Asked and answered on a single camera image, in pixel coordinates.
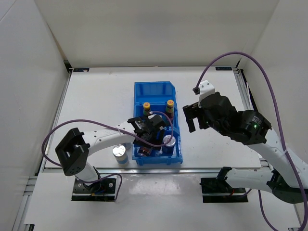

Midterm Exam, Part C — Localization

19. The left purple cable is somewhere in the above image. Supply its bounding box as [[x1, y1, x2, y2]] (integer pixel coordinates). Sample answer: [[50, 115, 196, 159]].
[[41, 110, 174, 202]]

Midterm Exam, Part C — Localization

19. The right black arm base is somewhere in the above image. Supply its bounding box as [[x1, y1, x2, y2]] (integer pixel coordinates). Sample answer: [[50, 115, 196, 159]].
[[200, 178, 248, 204]]

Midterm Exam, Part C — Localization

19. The silver can rear left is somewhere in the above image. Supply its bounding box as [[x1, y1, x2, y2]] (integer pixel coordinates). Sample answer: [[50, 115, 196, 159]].
[[118, 143, 132, 149]]

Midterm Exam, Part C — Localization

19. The sauce bottle yellow cap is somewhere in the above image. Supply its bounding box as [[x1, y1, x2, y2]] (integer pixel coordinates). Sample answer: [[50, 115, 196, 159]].
[[166, 100, 175, 119], [143, 102, 151, 117]]

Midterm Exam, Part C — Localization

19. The aluminium table frame rail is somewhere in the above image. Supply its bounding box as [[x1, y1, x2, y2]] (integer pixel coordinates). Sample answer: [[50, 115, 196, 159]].
[[233, 68, 272, 171]]

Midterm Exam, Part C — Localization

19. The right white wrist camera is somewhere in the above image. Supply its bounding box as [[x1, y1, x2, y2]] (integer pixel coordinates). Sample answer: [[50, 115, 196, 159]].
[[193, 80, 215, 102]]

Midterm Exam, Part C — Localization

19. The blue plastic divided bin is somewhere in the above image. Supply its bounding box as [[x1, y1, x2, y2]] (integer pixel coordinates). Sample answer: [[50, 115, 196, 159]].
[[132, 81, 183, 166]]

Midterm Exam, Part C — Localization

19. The silver can front left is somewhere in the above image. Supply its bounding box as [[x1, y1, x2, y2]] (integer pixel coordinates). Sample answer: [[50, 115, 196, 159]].
[[112, 145, 129, 167]]

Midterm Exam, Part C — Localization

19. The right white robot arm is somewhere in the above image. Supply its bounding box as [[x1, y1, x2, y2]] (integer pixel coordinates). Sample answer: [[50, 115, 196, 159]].
[[183, 92, 308, 204]]

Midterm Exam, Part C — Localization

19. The purple cable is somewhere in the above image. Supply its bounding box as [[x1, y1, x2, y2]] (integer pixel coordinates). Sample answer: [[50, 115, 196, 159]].
[[192, 51, 308, 231], [41, 110, 174, 202]]

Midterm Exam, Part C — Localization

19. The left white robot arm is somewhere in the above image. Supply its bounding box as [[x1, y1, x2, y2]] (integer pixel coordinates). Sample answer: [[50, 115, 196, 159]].
[[55, 114, 166, 193]]

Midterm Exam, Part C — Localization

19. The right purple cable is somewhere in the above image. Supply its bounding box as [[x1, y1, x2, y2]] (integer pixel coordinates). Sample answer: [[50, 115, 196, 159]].
[[192, 51, 308, 231]]

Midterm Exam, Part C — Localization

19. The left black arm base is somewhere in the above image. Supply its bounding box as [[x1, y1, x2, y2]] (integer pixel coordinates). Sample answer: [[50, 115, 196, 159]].
[[71, 173, 123, 202]]

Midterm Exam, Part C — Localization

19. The silver can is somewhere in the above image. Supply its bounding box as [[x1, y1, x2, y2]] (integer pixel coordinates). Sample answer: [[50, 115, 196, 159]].
[[112, 145, 129, 167], [118, 143, 132, 149]]

